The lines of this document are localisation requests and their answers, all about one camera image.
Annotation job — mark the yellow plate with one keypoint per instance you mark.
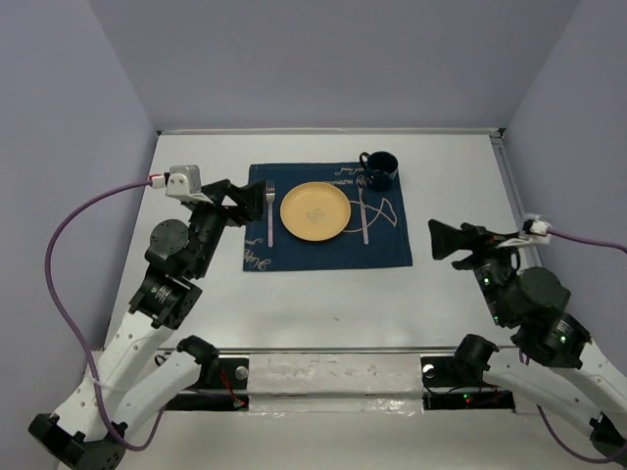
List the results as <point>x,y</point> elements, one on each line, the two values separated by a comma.
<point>315,211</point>

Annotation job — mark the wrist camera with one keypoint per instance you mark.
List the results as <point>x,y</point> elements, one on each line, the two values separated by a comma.
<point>181,182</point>
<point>535,230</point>

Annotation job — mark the dark blue mug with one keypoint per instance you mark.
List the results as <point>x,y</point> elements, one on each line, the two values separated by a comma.
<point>380,169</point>

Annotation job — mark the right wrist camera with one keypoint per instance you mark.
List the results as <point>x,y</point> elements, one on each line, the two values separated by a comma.
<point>535,230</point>

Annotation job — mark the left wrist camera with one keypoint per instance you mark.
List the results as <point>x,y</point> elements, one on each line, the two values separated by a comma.
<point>181,182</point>

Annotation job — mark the fork with pink handle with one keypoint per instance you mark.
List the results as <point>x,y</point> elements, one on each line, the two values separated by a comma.
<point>270,198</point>

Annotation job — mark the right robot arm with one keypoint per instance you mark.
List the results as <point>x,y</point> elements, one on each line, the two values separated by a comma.
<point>555,363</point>

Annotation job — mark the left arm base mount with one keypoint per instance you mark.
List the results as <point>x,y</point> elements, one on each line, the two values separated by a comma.
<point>219,383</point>

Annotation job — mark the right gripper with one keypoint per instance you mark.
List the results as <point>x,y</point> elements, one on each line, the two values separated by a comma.
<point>444,237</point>

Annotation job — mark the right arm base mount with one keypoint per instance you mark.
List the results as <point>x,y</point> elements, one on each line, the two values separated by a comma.
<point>445,389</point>

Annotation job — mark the knife with pink handle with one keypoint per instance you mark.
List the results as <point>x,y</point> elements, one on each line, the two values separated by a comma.
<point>361,185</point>

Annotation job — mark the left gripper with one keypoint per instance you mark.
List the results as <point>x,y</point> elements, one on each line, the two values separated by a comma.
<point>250,200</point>

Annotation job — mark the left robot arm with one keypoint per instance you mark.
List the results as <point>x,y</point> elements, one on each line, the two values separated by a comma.
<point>88,430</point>

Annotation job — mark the blue cloth placemat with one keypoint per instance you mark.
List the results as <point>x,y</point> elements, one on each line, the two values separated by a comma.
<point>389,241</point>

